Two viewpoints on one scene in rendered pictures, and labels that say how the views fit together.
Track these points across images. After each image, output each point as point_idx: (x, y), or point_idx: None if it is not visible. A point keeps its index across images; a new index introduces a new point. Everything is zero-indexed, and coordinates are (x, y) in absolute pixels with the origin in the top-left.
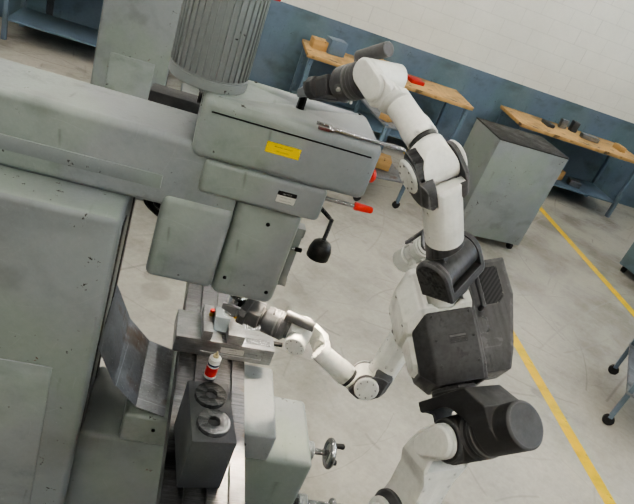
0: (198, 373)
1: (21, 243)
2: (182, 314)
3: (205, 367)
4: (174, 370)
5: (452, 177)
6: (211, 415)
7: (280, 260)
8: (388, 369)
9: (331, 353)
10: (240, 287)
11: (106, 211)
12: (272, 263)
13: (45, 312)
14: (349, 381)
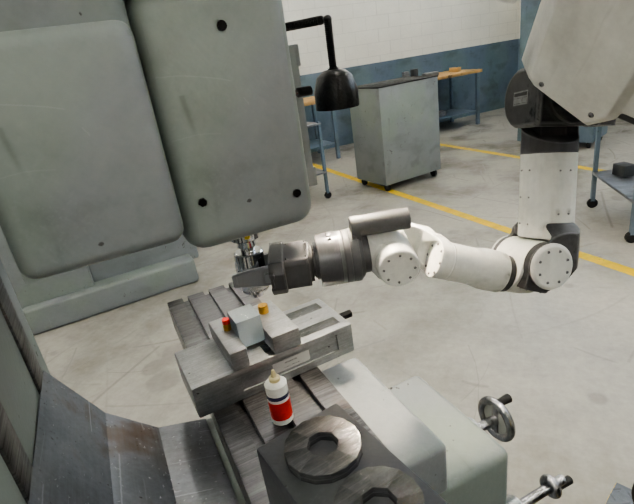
0: (263, 426)
1: None
2: (184, 356)
3: (268, 410)
4: (223, 447)
5: None
6: (361, 493)
7: (288, 106)
8: (563, 213)
9: (458, 247)
10: (245, 209)
11: None
12: (277, 121)
13: None
14: (513, 275)
